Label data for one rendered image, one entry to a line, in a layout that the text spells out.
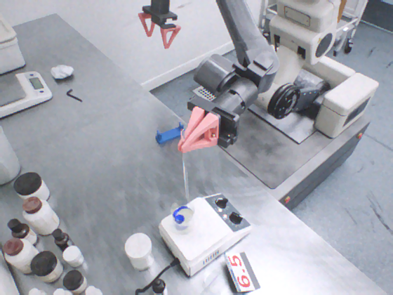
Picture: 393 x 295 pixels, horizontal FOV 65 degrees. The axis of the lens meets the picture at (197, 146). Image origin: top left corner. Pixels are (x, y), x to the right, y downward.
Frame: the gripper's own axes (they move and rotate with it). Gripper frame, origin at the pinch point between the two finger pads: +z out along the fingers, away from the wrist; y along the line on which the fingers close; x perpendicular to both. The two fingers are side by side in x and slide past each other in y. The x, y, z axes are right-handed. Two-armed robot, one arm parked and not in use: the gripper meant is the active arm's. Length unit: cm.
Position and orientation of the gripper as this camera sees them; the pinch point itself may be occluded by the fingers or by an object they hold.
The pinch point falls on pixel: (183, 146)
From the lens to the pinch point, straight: 52.2
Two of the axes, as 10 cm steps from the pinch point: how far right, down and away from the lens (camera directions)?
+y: 7.8, 4.5, -4.3
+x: 0.2, 6.7, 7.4
